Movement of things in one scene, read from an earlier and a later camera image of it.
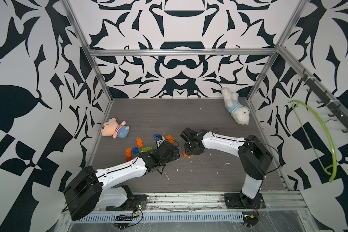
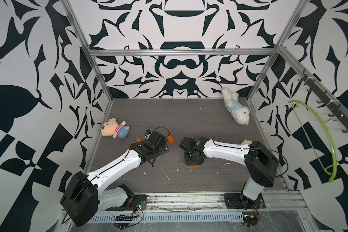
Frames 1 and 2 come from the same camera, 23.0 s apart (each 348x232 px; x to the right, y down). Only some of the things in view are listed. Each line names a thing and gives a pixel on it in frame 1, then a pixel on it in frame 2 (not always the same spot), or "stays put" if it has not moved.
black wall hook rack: [347, 122] stays put
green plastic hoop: [327, 171] stays put
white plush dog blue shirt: [239, 112] stays put
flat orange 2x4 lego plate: [170, 138] stays put
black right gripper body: [190, 150] → [189, 159]
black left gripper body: [173, 156] → [164, 149]
